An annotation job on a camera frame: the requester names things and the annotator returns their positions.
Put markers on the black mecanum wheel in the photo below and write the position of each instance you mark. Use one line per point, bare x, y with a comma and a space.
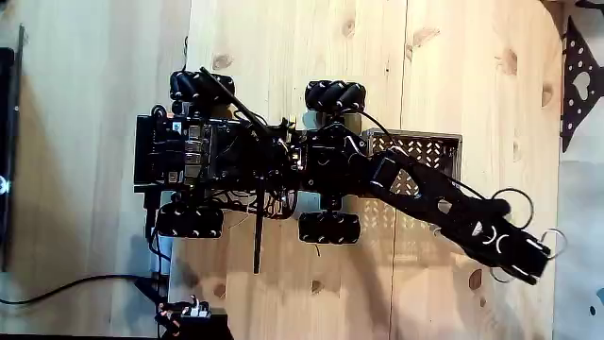
189, 222
200, 87
335, 96
329, 228

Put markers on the black mobile robot chassis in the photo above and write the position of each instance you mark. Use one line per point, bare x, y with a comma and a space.
212, 156

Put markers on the black cloth with heart holes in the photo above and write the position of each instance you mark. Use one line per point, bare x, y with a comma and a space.
573, 71

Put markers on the black monitor edge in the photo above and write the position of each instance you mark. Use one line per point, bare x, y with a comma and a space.
5, 141

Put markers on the black oval camera box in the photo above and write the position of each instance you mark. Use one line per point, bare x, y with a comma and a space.
493, 208

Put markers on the black antenna rod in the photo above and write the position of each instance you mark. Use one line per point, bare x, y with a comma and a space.
258, 236
236, 101

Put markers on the black perforated basket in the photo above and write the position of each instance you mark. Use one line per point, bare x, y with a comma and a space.
429, 148

